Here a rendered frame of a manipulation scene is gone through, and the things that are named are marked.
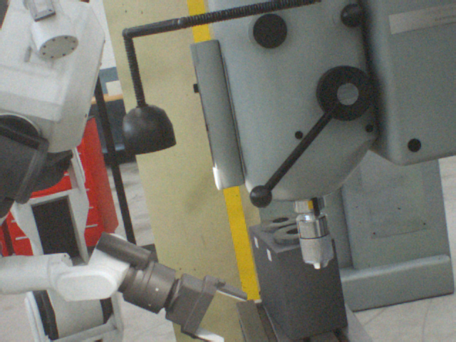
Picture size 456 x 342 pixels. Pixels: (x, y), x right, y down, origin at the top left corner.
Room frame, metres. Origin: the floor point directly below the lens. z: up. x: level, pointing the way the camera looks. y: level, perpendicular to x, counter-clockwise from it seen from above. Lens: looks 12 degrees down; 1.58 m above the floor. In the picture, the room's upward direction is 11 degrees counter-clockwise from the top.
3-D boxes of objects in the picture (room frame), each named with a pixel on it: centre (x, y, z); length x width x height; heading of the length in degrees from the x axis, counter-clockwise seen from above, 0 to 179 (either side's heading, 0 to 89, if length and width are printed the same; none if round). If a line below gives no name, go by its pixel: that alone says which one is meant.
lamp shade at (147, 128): (1.02, 0.10, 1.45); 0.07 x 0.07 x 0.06
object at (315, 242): (1.07, -0.10, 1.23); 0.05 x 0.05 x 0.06
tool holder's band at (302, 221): (1.07, -0.10, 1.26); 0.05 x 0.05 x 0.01
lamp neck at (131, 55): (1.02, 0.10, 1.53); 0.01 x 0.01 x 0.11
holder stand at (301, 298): (1.47, -0.09, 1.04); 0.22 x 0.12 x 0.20; 11
